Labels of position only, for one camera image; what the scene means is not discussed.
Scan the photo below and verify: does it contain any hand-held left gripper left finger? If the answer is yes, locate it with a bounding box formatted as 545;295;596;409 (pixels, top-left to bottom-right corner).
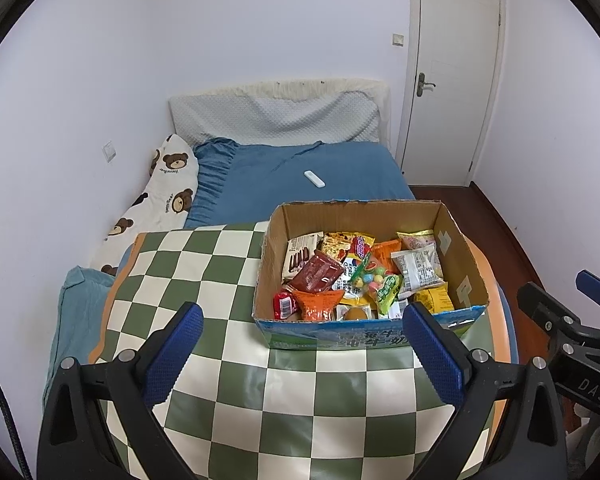
36;301;204;480

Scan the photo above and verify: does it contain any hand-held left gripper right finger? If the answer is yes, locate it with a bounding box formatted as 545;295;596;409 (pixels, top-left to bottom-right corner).
402;302;567;480

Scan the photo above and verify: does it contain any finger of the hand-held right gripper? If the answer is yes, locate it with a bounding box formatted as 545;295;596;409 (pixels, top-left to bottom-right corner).
575;270;600;313
517;282;581;343

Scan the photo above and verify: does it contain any plain yellow snack packet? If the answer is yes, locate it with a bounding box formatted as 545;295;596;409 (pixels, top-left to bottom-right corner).
414;282;456;315

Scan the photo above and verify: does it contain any white black-text snack packet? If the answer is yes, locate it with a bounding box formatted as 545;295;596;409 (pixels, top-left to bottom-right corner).
391;249;445;298

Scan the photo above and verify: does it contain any green colourful candy packet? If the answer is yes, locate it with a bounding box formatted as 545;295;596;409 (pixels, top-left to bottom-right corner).
352;252;403;316

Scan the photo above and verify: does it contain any small brown cake packet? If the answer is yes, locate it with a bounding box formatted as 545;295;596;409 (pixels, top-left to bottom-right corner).
336;305;372;322

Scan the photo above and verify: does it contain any brown cardboard box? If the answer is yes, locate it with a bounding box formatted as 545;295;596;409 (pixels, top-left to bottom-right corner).
252;200;491;351

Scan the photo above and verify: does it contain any white blue snack packet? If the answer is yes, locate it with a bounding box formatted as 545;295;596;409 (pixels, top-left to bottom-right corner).
341;255;368;302

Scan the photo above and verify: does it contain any small red white snack packet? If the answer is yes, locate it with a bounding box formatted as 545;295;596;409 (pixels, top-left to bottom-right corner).
273;290;301;320

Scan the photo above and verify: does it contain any bright orange patterned snack packet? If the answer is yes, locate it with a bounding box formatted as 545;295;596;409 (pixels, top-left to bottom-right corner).
292;289;346;322

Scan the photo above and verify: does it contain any dark red snack packet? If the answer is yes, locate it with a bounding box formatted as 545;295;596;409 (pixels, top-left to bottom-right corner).
290;250;346;293

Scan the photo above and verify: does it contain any light blue cloth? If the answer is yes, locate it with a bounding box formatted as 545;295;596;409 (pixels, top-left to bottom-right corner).
44;266;126;406

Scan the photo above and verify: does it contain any plain orange snack packet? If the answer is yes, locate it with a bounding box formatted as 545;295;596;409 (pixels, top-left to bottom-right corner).
370;240;403;275

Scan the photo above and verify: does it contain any yellow-edged clear snack packet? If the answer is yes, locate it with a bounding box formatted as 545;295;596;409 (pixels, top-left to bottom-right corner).
396;230;438;261

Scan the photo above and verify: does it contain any green white checkered tablecloth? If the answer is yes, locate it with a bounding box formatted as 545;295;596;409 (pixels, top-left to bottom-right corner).
87;220;518;480

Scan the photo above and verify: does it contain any yellow red noodle snack packet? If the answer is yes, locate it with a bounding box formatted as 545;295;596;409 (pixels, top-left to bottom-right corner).
321;231;376;263

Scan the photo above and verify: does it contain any white brown wafer packet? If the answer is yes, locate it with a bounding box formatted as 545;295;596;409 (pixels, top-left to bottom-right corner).
282;234;323;281

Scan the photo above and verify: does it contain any bear print pillow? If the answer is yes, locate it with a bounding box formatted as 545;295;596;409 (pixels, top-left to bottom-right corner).
90;134;199;277

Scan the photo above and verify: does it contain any blue bed sheet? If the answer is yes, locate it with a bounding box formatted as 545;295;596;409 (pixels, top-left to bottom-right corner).
185;138;416;231

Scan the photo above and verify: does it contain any white door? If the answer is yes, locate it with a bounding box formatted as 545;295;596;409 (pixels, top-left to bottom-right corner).
399;0;507;188

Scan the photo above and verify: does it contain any grey quilted cushion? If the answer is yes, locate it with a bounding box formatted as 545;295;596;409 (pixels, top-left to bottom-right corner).
169;91;382;147

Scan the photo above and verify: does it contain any cream fluffy headboard cover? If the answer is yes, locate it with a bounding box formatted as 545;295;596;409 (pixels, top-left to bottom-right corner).
230;79;392;143

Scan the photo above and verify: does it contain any black cable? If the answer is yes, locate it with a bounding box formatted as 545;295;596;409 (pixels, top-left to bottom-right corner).
0;350;33;480

